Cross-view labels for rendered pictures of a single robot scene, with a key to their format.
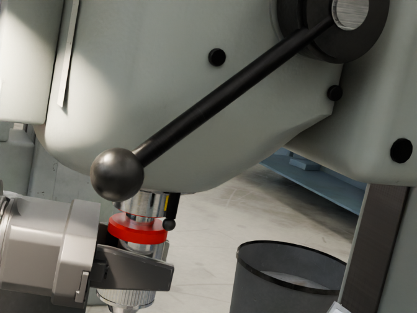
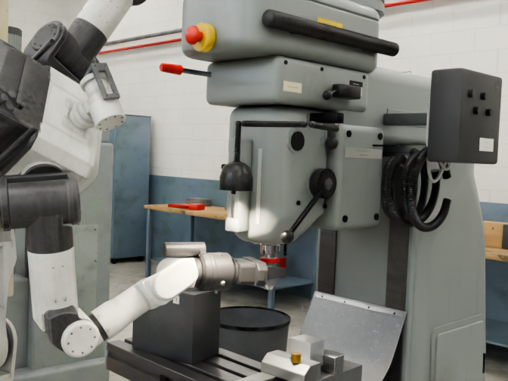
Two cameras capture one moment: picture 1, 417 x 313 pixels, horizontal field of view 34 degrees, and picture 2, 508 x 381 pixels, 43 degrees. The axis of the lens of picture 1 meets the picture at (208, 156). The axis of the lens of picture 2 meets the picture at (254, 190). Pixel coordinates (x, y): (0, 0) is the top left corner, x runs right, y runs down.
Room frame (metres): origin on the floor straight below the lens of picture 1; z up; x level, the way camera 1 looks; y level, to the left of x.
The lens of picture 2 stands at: (-0.97, 0.48, 1.51)
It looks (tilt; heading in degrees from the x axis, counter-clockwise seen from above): 3 degrees down; 345
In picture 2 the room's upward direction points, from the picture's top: 2 degrees clockwise
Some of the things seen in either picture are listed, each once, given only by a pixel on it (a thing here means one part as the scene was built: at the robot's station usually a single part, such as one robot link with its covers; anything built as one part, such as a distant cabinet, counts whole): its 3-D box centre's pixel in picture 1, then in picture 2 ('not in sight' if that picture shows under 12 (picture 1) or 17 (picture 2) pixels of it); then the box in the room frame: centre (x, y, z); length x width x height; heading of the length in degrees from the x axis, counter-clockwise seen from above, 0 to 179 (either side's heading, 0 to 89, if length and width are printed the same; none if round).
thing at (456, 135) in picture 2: not in sight; (467, 118); (0.37, -0.38, 1.62); 0.20 x 0.09 x 0.21; 120
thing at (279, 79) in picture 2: not in sight; (289, 88); (0.53, 0.01, 1.68); 0.34 x 0.24 x 0.10; 120
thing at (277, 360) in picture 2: not in sight; (290, 367); (0.37, 0.03, 1.05); 0.12 x 0.06 x 0.04; 33
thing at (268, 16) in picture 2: not in sight; (336, 35); (0.40, -0.06, 1.79); 0.45 x 0.04 x 0.04; 120
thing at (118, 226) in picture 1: (138, 227); (269, 259); (0.51, 0.04, 1.26); 0.05 x 0.05 x 0.01
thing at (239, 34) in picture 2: not in sight; (283, 32); (0.52, 0.03, 1.81); 0.47 x 0.26 x 0.16; 120
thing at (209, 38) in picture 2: not in sight; (203, 37); (0.40, 0.24, 1.76); 0.06 x 0.02 x 0.06; 30
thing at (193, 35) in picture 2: not in sight; (194, 35); (0.39, 0.26, 1.76); 0.04 x 0.03 x 0.04; 30
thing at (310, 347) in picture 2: not in sight; (306, 351); (0.40, -0.02, 1.07); 0.06 x 0.05 x 0.06; 33
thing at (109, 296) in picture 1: (131, 266); (268, 273); (0.51, 0.04, 1.23); 0.05 x 0.05 x 0.06
